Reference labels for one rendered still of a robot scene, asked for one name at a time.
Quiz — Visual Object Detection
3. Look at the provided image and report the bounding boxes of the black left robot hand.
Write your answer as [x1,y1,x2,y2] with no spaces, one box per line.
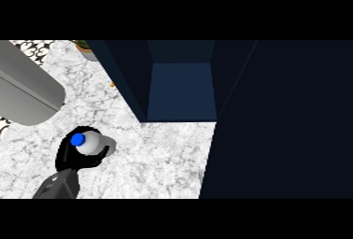
[53,125,112,172]

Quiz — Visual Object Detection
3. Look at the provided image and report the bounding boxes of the white bottle with blue cap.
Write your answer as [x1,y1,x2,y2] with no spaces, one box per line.
[69,130,116,156]

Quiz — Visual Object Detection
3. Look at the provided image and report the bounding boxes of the dark blue cabinet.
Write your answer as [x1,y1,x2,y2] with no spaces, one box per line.
[85,39,260,123]

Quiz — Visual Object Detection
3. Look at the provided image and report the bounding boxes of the grey rounded appliance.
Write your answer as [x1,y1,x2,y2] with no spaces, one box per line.
[0,39,68,127]

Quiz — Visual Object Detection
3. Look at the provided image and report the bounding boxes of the potted plant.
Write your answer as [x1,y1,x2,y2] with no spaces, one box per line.
[71,39,100,63]

